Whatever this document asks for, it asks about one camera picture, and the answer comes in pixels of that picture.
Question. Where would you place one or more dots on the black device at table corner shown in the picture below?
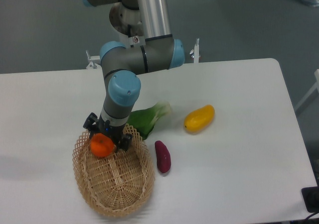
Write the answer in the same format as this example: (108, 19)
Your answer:
(311, 198)

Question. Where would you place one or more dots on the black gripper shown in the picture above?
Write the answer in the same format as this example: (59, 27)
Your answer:
(115, 133)

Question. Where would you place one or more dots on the white frame at right edge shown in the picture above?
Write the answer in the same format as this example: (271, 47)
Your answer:
(309, 96)

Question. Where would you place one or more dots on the white left base bracket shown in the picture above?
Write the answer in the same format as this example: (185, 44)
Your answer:
(94, 62)

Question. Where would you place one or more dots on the green bok choy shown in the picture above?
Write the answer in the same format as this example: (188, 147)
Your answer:
(144, 120)

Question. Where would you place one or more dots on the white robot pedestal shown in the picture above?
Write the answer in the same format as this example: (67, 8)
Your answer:
(133, 41)

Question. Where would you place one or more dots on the orange fruit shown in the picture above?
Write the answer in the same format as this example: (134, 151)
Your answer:
(101, 145)

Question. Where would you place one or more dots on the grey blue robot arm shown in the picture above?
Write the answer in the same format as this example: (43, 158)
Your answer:
(121, 65)

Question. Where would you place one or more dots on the yellow mango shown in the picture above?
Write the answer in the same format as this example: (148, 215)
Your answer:
(199, 119)

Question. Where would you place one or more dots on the purple sweet potato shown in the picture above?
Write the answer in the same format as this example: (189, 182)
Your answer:
(163, 157)

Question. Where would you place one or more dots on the white right base bracket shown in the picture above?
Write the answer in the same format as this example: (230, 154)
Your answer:
(194, 53)

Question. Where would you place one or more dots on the woven wicker basket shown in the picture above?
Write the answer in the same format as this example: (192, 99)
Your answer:
(117, 185)

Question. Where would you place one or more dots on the white base bracket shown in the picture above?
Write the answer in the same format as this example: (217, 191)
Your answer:
(194, 53)
(94, 62)

